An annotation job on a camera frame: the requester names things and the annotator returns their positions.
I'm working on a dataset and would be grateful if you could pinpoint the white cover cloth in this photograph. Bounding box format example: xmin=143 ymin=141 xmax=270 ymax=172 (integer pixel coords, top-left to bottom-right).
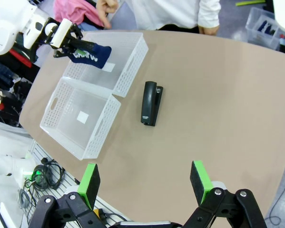
xmin=0 ymin=118 xmax=36 ymax=228

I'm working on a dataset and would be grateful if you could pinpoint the black stapler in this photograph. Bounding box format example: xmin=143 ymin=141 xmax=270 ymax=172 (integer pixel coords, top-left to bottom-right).
xmin=140 ymin=81 xmax=164 ymax=127

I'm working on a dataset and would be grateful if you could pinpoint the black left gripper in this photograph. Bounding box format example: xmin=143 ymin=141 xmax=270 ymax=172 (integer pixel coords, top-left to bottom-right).
xmin=53 ymin=23 xmax=97 ymax=58

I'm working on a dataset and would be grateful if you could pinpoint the black cable bundle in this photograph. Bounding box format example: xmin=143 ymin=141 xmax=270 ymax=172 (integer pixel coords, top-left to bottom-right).
xmin=18 ymin=158 xmax=66 ymax=208

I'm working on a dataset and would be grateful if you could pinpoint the clear plastic storage box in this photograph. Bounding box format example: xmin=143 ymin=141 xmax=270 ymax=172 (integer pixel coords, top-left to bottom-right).
xmin=246 ymin=7 xmax=285 ymax=51

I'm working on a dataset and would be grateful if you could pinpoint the cream left wrist camera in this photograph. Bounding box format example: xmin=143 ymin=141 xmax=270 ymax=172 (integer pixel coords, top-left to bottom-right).
xmin=51 ymin=19 xmax=72 ymax=48

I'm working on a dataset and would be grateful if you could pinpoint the pink cloth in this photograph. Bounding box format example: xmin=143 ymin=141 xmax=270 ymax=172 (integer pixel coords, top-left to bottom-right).
xmin=53 ymin=0 xmax=105 ymax=27

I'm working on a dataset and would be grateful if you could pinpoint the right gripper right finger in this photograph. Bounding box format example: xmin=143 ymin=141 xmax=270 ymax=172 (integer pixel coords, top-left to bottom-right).
xmin=184 ymin=160 xmax=268 ymax=228

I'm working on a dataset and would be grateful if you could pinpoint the blue denim garment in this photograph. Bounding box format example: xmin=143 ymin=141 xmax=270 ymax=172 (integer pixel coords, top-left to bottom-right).
xmin=79 ymin=16 xmax=106 ymax=32

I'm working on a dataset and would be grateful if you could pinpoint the person's left hand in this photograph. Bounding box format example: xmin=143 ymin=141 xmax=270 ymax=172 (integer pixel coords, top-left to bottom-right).
xmin=198 ymin=24 xmax=220 ymax=37

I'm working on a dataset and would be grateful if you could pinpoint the green strip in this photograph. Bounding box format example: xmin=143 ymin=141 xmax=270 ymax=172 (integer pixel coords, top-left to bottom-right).
xmin=236 ymin=0 xmax=267 ymax=7

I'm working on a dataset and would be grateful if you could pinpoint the navy sock white lettering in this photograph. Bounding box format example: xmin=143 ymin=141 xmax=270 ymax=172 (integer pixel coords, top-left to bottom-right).
xmin=69 ymin=43 xmax=112 ymax=70

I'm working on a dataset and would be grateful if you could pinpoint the person in white jacket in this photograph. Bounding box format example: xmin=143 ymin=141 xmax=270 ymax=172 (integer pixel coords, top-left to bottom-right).
xmin=124 ymin=0 xmax=201 ymax=34

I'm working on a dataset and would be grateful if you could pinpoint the white perforated plastic basket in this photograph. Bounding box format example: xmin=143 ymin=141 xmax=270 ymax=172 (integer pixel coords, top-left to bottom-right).
xmin=61 ymin=31 xmax=149 ymax=98
xmin=39 ymin=77 xmax=122 ymax=161

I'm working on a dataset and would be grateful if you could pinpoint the white square label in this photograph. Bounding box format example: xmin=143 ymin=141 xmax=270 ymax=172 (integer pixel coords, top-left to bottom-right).
xmin=77 ymin=111 xmax=90 ymax=124
xmin=101 ymin=62 xmax=116 ymax=73

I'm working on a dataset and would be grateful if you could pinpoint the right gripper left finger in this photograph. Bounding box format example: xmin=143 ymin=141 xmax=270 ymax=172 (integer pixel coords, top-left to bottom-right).
xmin=34 ymin=163 xmax=102 ymax=228

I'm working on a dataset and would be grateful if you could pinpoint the thin black floor cable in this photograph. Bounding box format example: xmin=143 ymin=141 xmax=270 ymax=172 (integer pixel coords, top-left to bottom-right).
xmin=267 ymin=175 xmax=285 ymax=225

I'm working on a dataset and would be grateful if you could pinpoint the yellow black connector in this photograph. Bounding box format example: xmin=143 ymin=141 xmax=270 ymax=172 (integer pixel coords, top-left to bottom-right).
xmin=93 ymin=208 xmax=129 ymax=222

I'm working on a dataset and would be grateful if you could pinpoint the red garment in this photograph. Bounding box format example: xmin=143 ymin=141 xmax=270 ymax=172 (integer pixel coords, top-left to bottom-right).
xmin=8 ymin=48 xmax=33 ymax=69

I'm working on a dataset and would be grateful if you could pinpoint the grey slotted mounting plate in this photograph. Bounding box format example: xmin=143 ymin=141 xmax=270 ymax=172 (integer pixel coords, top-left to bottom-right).
xmin=29 ymin=140 xmax=130 ymax=223

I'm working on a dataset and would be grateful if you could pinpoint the person's right hand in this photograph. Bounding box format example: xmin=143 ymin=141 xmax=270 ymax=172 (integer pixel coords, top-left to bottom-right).
xmin=96 ymin=0 xmax=118 ymax=28

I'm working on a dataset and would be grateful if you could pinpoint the dark plaid garment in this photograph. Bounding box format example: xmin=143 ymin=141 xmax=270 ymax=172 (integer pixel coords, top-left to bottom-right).
xmin=0 ymin=57 xmax=16 ymax=90

